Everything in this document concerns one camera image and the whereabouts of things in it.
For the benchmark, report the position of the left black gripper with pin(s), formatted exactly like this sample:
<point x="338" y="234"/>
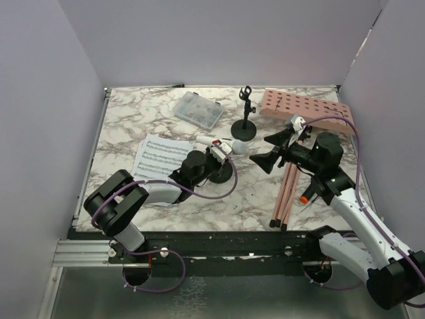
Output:
<point x="209" y="154"/>

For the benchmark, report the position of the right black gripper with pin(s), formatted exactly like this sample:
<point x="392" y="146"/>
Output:
<point x="266" y="161"/>

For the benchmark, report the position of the black round mic stand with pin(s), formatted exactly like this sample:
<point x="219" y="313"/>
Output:
<point x="222" y="175"/>

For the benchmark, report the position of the white microphone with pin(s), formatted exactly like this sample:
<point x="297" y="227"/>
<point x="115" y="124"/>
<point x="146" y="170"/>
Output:
<point x="237" y="147"/>

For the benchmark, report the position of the sheet music page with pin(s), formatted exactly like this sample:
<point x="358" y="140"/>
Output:
<point x="157" y="158"/>

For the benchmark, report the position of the black microphone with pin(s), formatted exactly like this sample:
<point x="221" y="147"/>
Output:
<point x="307" y="194"/>

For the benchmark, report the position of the pink music stand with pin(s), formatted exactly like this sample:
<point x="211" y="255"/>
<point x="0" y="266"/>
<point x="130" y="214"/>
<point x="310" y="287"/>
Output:
<point x="324" y="121"/>

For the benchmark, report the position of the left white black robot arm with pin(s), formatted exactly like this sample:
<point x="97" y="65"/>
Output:
<point x="114" y="204"/>

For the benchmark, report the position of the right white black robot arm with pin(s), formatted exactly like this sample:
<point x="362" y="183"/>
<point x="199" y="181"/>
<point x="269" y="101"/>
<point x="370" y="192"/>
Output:
<point x="392" y="272"/>

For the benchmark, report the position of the clear plastic organizer box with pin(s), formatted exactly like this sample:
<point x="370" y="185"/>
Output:
<point x="199" y="111"/>

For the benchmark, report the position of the thin metal rod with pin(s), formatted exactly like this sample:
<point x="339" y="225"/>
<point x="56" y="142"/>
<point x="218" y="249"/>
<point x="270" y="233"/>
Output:
<point x="309" y="205"/>

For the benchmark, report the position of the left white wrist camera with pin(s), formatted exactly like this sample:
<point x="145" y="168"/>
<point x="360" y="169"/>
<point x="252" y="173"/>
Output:
<point x="220" y="150"/>

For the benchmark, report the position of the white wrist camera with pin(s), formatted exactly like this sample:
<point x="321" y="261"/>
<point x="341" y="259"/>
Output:
<point x="296" y="123"/>
<point x="220" y="150"/>

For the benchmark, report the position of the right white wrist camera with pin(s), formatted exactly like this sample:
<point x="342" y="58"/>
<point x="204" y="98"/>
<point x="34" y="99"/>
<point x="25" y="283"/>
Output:
<point x="296" y="123"/>

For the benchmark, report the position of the black mounting rail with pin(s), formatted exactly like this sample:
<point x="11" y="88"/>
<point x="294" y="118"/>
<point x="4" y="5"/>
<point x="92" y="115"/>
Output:
<point x="240" y="253"/>

